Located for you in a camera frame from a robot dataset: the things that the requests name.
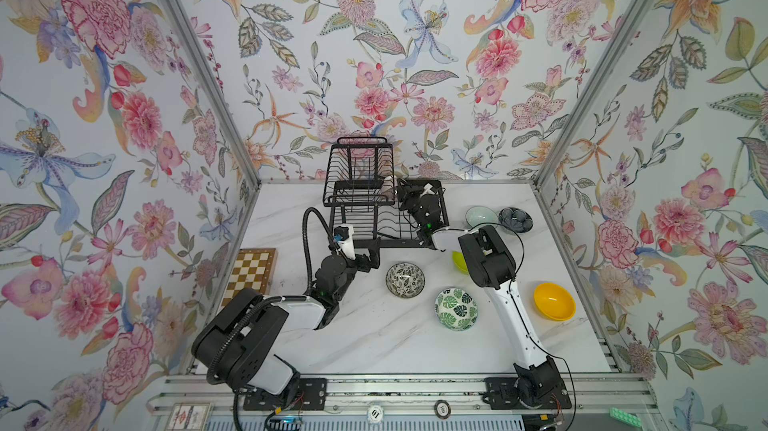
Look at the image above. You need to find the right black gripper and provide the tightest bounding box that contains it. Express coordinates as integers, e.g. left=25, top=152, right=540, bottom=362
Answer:
left=399, top=178, right=428, bottom=233

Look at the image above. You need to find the black wire dish rack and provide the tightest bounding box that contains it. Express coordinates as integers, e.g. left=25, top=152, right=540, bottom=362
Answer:
left=323, top=136, right=442, bottom=249

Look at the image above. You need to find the black white patterned bowl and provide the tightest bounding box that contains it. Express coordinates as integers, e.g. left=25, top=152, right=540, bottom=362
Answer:
left=385, top=262, right=426, bottom=299

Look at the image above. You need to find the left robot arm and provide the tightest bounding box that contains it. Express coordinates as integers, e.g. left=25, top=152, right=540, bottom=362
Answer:
left=192, top=249, right=380, bottom=402

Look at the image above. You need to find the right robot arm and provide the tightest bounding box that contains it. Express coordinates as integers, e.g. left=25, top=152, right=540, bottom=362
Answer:
left=395, top=180, right=564, bottom=409

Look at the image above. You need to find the pale celadon bowl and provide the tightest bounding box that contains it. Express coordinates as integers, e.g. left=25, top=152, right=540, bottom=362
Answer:
left=465, top=205, right=499, bottom=231

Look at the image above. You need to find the lime green bowl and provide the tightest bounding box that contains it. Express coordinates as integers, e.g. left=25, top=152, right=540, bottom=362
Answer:
left=451, top=251, right=469, bottom=275

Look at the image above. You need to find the wooden chessboard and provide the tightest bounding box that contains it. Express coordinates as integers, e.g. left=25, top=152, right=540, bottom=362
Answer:
left=219, top=248, right=278, bottom=310

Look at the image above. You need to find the dark blue grey bowl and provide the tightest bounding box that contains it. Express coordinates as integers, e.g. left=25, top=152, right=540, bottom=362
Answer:
left=498, top=207, right=533, bottom=234

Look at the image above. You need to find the green leaf pattern bowl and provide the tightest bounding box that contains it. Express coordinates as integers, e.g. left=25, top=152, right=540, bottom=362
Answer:
left=435, top=288, right=478, bottom=331

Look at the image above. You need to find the white round knob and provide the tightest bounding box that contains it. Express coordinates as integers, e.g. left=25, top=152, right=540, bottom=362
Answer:
left=366, top=404, right=384, bottom=424

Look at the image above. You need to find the yellow bowl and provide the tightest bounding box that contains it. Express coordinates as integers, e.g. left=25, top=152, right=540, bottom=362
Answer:
left=533, top=282, right=577, bottom=322

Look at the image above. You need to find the red white label sticker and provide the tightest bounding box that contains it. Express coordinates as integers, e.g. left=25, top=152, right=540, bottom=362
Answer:
left=164, top=403, right=214, bottom=431

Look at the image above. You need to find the green connector block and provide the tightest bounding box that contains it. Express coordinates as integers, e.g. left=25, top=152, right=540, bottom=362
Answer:
left=609, top=408, right=643, bottom=430

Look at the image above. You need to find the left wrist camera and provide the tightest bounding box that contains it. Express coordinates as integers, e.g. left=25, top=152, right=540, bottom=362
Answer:
left=333, top=224, right=356, bottom=260

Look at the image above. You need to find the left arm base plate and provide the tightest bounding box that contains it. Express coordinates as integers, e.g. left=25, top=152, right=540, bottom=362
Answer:
left=242, top=377, right=328, bottom=411

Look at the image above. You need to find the black ring marker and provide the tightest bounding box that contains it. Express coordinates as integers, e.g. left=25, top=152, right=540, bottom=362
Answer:
left=434, top=400, right=452, bottom=420

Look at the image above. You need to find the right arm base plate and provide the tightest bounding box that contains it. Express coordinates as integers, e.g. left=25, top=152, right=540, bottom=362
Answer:
left=482, top=376, right=573, bottom=411

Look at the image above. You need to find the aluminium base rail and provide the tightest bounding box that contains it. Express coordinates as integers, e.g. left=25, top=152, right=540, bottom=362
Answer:
left=146, top=372, right=667, bottom=431

